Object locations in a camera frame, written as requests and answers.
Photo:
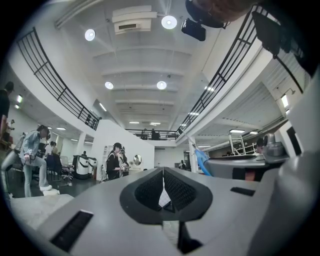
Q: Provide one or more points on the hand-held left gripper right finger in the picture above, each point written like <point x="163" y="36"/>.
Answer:
<point x="225" y="212"/>

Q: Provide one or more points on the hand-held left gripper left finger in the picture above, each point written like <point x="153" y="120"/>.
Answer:
<point x="100" y="200"/>

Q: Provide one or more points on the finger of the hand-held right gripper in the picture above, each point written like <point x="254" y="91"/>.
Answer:
<point x="220" y="167"/>

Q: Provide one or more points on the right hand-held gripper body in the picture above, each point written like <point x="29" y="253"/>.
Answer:
<point x="300" y="187"/>

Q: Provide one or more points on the white shelving rack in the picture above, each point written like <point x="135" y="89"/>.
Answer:
<point x="230" y="142"/>

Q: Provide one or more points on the black and white machine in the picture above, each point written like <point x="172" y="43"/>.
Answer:
<point x="81" y="167"/>
<point x="93" y="165"/>

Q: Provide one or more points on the white shelf cabinet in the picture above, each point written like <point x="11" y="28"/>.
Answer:
<point x="105" y="150"/>

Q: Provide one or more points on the black balcony railing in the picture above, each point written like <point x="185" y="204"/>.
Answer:
<point x="96" y="123"/>
<point x="240" y="40"/>
<point x="162" y="135"/>

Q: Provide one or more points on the round ceiling lamp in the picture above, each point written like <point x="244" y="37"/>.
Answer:
<point x="90" y="35"/>
<point x="169" y="22"/>
<point x="109" y="85"/>
<point x="161" y="85"/>

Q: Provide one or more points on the person's black shirt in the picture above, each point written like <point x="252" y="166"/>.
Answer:
<point x="287" y="32"/>

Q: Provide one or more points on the person's face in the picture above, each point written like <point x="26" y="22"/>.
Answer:
<point x="225" y="10"/>

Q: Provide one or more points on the white ceiling air conditioner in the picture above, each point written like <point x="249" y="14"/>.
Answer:
<point x="132" y="22"/>

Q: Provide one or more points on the round wall mirror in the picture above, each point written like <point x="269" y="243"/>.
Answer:
<point x="137" y="160"/>

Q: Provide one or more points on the black head-worn camera rig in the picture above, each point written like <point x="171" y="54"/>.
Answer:
<point x="193" y="30"/>

